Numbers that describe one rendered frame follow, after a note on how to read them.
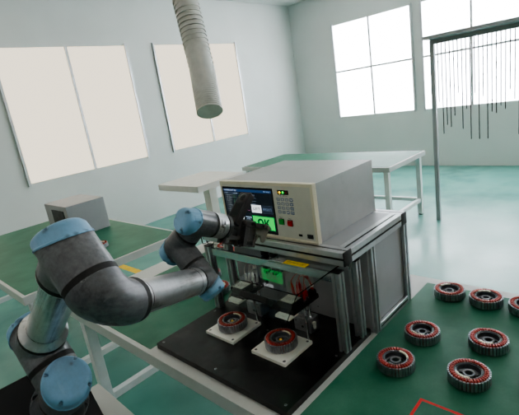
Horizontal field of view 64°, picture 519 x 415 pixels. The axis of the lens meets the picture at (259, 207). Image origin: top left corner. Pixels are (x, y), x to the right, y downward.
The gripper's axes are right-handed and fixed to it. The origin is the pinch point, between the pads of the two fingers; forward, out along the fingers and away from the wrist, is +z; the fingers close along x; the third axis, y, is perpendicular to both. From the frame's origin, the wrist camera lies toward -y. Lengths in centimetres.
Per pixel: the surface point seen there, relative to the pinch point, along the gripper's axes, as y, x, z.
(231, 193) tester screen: -10.5, -23.6, 2.9
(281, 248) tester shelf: 6.5, 0.6, 7.8
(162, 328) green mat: 47, -51, 2
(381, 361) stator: 35, 36, 19
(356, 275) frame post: 11.4, 23.9, 19.4
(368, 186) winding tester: -20.9, 14.4, 36.7
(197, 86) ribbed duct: -79, -111, 42
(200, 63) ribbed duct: -93, -111, 42
